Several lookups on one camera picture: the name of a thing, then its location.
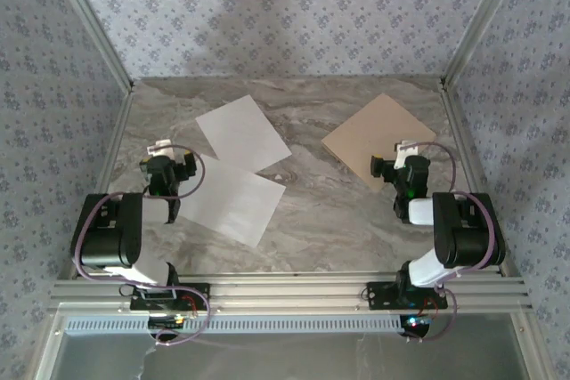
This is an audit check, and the brown cardboard folder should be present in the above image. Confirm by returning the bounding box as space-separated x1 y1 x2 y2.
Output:
321 93 438 192

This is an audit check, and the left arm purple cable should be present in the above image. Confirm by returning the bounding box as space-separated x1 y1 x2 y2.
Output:
72 143 213 348

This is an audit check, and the white paper sheet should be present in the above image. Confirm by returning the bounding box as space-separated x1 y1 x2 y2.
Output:
177 152 287 249
194 93 293 174

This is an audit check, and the grey slotted cable duct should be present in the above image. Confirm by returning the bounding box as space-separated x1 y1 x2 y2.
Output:
65 316 404 336

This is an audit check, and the aluminium table side rail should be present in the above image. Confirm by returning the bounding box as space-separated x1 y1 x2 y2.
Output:
438 84 525 281
60 85 137 281

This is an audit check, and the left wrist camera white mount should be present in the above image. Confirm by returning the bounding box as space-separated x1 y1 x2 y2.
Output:
148 139 177 156

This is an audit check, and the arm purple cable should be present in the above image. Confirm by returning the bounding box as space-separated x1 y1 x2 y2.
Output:
72 143 213 348
404 141 498 346

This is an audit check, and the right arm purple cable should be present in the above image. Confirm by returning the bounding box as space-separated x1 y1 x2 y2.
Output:
404 141 498 346

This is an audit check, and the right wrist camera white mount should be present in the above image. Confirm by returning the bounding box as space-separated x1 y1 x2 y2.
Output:
393 139 421 166

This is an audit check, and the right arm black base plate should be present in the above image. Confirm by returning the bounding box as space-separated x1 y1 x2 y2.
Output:
365 280 449 311

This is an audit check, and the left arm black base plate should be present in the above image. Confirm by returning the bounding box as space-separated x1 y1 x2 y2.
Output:
128 281 212 312

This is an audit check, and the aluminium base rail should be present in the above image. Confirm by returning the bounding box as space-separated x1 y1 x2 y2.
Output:
49 273 534 315

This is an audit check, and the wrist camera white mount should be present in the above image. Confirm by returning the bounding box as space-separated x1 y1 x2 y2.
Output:
393 139 421 166
148 139 177 156

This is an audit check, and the aluminium frame post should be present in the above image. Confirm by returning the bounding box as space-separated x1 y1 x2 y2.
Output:
42 0 136 93
438 0 533 90

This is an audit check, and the grey sheet metal panel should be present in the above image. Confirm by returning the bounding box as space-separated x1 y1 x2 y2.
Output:
33 302 553 380

